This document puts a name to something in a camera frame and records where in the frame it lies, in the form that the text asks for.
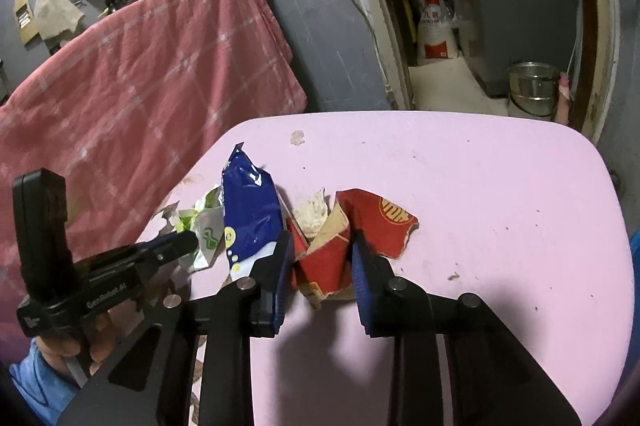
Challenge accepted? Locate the person's left forearm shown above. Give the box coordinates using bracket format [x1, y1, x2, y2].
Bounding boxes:
[7, 338, 67, 425]

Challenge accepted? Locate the pink handle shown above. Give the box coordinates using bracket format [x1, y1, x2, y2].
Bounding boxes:
[555, 71, 574, 125]

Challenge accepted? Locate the wooden brush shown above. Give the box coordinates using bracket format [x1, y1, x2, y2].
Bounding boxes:
[10, 0, 41, 48]

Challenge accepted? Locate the white green snack wrapper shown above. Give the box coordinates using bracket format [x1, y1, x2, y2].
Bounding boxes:
[165, 186, 227, 275]

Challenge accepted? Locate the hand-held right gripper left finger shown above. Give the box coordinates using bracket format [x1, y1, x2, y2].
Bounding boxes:
[55, 230, 296, 426]

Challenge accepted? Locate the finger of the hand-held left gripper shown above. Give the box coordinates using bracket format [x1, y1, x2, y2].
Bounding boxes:
[142, 230, 200, 268]
[132, 233, 177, 256]

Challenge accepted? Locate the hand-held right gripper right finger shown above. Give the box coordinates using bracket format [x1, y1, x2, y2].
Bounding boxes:
[350, 231, 583, 426]

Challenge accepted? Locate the blue plastic bucket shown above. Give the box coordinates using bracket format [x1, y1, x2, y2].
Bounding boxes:
[628, 229, 640, 278]

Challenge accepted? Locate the blue snack wrapper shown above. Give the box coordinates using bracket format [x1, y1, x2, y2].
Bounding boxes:
[221, 141, 282, 283]

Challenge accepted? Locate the person's left hand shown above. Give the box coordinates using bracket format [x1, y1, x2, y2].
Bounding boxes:
[34, 310, 119, 380]

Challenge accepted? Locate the hanging beige rag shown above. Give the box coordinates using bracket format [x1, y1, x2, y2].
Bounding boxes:
[32, 0, 84, 42]

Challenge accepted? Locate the white sack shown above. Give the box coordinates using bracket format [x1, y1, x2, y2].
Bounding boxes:
[416, 0, 464, 66]

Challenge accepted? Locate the pink plaid cloth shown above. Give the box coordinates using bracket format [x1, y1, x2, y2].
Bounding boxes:
[0, 0, 308, 302]

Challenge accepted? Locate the pink floral blanket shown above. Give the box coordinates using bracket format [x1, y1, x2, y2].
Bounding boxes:
[150, 110, 637, 426]

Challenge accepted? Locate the beige paper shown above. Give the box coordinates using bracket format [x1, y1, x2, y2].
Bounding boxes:
[292, 189, 332, 240]

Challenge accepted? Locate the steel pot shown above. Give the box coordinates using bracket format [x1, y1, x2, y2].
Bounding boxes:
[507, 61, 561, 118]

